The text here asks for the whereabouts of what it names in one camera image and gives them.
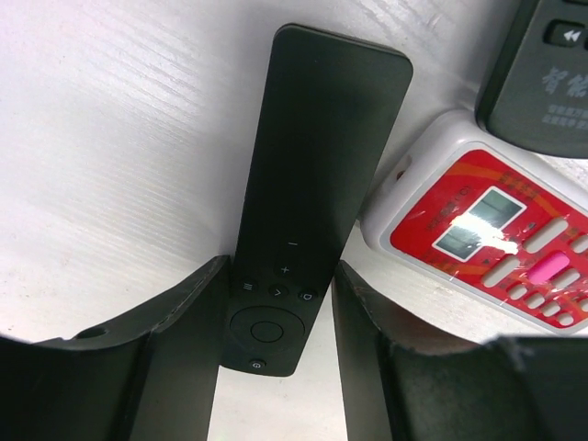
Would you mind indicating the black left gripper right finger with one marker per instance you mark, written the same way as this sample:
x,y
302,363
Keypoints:
x,y
404,379

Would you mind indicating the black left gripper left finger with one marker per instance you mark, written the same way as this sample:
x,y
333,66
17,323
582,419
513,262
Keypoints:
x,y
148,374

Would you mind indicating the slim black remote control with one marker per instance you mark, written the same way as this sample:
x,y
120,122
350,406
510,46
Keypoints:
x,y
329,105

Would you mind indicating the red and white remote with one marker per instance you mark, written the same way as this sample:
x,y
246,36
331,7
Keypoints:
x,y
489,219

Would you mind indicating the black multi-button remote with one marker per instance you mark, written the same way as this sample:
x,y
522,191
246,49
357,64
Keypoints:
x,y
535,96

